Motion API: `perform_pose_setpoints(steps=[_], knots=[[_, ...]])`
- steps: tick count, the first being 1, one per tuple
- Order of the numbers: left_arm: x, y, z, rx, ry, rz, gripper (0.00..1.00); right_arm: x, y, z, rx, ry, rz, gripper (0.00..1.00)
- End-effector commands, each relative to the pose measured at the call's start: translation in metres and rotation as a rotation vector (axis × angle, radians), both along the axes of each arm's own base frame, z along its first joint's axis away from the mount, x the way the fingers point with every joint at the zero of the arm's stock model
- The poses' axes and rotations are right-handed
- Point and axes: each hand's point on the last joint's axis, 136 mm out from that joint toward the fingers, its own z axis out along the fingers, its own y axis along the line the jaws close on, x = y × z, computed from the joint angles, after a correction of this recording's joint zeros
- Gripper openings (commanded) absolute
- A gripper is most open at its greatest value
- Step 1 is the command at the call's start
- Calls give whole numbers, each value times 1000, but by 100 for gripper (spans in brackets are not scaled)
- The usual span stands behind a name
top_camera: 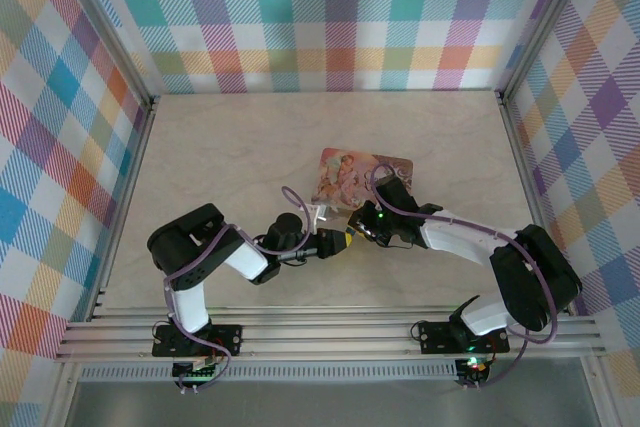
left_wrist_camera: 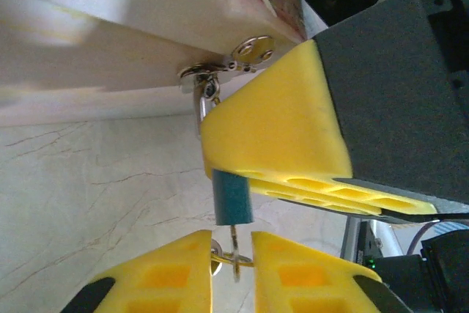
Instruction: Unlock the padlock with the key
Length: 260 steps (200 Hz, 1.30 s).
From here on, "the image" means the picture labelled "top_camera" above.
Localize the left controller circuit board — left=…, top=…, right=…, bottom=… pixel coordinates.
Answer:
left=172, top=359, right=222, bottom=392

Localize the slotted grey cable duct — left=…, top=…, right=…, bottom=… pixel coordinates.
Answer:
left=78, top=364, right=595, bottom=384

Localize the aluminium right side rail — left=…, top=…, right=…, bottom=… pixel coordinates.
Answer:
left=494, top=90, right=576, bottom=318

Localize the right controller circuit board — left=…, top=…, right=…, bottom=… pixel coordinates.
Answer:
left=455, top=357, right=489, bottom=389

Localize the aluminium left side rail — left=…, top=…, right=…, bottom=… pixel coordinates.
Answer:
left=85, top=95, right=160, bottom=322

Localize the controller circuit board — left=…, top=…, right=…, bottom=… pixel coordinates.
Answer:
left=172, top=359, right=222, bottom=392
left=455, top=357, right=489, bottom=389

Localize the aluminium front frame rail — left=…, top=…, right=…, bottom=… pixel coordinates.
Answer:
left=53, top=304, right=609, bottom=364

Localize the aluminium left frame post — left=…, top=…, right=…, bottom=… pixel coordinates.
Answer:
left=45, top=0, right=157, bottom=109

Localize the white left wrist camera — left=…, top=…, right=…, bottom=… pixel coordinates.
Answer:
left=305, top=202, right=333, bottom=225

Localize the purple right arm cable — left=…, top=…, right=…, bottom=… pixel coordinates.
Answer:
left=368, top=162, right=560, bottom=391

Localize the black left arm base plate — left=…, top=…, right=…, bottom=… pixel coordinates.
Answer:
left=152, top=324, right=244, bottom=359

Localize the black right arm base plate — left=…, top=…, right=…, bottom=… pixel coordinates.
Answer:
left=417, top=321, right=511, bottom=355

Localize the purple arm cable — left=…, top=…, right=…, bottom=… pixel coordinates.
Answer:
left=368, top=162, right=560, bottom=391
left=163, top=185, right=315, bottom=394

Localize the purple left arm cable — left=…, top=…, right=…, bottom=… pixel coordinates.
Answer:
left=163, top=185, right=315, bottom=394

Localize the aluminium frame post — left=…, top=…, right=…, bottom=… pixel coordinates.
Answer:
left=45, top=0, right=157, bottom=109
left=495, top=0, right=602, bottom=104

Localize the aluminium right frame post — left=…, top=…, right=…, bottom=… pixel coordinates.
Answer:
left=495, top=0, right=602, bottom=104

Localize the grey metal shelf sheet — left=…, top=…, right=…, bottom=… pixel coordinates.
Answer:
left=63, top=380, right=601, bottom=427

